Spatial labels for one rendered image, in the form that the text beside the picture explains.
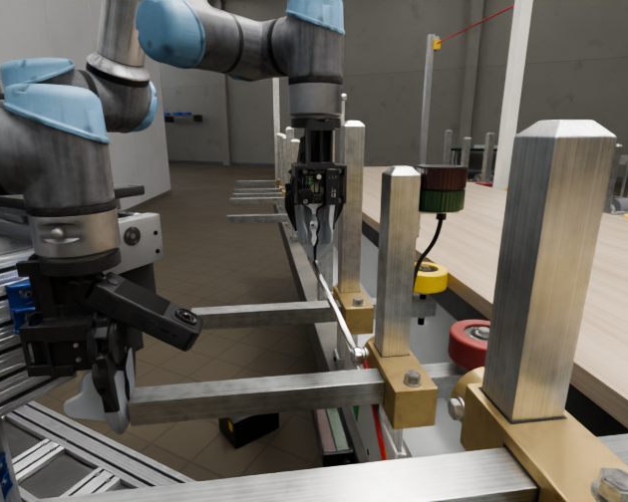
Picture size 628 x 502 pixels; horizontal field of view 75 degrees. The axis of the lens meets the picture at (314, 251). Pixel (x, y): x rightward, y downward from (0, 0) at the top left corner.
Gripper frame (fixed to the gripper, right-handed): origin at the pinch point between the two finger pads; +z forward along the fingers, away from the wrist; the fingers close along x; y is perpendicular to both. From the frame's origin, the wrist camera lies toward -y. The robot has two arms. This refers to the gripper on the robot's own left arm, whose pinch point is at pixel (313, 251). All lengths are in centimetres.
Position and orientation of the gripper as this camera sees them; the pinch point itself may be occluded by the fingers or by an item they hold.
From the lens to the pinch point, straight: 65.5
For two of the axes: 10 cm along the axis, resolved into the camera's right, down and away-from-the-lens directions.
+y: 1.4, 2.7, -9.5
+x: 9.9, -0.4, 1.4
